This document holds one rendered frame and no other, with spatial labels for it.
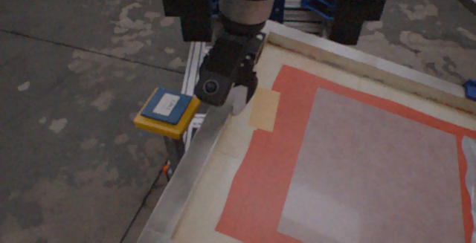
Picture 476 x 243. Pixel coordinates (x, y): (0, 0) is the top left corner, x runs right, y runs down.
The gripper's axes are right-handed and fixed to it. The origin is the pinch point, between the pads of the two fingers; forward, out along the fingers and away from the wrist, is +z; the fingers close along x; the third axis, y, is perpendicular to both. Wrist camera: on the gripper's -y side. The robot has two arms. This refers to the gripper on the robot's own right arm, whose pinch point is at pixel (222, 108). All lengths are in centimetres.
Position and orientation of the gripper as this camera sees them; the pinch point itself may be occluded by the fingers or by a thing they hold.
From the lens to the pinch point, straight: 66.3
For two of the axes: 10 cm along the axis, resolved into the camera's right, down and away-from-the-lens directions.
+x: -9.3, -3.5, 1.0
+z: -1.5, 6.3, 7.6
